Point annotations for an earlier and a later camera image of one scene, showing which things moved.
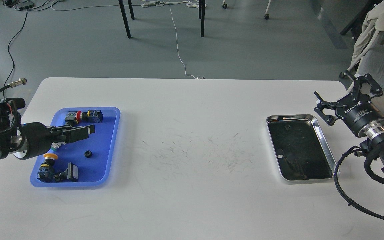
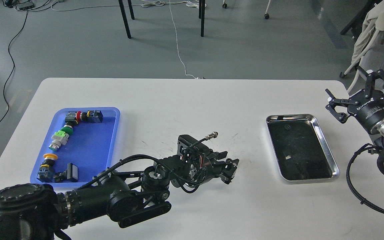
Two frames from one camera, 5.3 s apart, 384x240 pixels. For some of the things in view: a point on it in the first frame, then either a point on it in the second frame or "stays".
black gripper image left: [38, 139] -> [197, 164]
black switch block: [70, 174] stays
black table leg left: [124, 15] stays
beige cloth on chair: [377, 16] stays
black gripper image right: [356, 111] -> [380, 116]
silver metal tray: [302, 151] stays
